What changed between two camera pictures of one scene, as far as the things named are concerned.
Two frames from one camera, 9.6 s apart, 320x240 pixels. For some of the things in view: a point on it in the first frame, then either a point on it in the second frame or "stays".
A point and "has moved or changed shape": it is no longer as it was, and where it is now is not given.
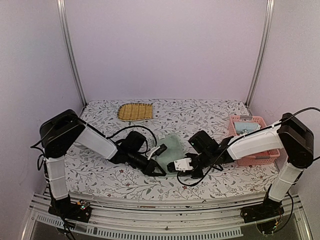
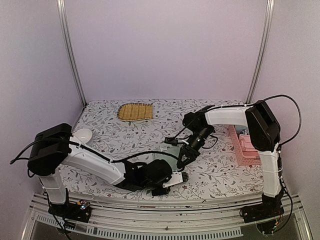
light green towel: x=175 y=150 has moved or changed shape
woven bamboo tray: x=135 y=111 stays
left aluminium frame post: x=61 y=14 stays
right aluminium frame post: x=269 y=12 stays
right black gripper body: x=204 y=158 to x=203 y=134
